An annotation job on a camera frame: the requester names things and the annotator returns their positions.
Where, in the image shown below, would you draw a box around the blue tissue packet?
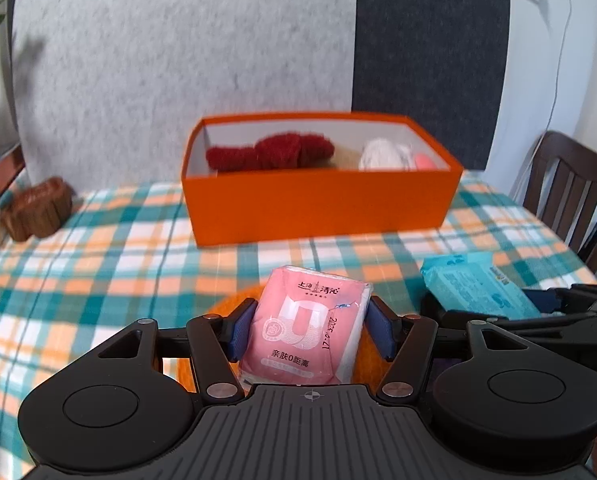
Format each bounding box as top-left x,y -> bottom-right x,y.
420,252 -> 543,320

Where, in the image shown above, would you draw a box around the white charger cable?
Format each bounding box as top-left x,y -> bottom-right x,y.
507,0 -> 575,201

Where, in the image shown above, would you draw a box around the grey felt wall panel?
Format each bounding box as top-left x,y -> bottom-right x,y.
10,0 -> 360,202

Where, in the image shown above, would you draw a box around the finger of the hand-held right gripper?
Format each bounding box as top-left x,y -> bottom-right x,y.
421,290 -> 579,335

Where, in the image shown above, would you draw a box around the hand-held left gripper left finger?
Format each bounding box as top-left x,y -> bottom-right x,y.
96,297 -> 259,406

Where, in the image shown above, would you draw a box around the orange round mat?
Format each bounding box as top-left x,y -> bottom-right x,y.
177,284 -> 396,397

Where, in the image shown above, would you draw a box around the pink tissue packet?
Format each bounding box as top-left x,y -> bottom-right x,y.
238,265 -> 374,387

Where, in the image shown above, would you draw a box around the dark red knit gloves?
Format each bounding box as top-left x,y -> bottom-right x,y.
206,132 -> 335,172

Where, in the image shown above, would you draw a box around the dark felt wall panel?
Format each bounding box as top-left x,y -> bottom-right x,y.
349,0 -> 512,172

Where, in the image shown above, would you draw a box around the orange cardboard box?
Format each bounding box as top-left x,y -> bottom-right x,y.
181,113 -> 464,247

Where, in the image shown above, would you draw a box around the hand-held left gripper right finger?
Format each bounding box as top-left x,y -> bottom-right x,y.
367,295 -> 529,406

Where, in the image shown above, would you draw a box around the white knit cloth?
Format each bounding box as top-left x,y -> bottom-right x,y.
357,137 -> 420,172

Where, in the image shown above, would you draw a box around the brown carved wooden block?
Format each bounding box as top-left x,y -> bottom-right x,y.
0,176 -> 74,242

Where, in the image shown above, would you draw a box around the wooden bench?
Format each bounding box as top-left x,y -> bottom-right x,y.
0,132 -> 28,223

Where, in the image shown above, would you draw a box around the dark wooden chair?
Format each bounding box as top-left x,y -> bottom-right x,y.
521,130 -> 597,274

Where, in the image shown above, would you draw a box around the plaid tablecloth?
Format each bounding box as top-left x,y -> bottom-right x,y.
0,169 -> 597,480

